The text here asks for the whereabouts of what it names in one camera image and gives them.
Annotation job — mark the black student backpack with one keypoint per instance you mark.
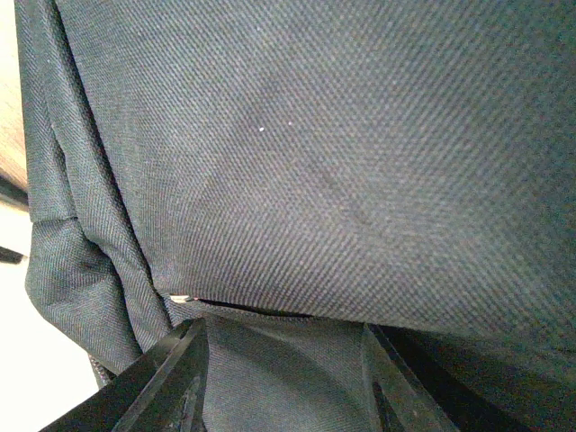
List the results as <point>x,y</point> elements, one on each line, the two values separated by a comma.
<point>289,171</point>

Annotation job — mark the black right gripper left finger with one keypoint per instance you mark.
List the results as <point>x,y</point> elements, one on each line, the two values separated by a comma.
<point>162,391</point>

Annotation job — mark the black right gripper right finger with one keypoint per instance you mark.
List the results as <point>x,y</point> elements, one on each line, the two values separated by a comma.
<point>412,392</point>

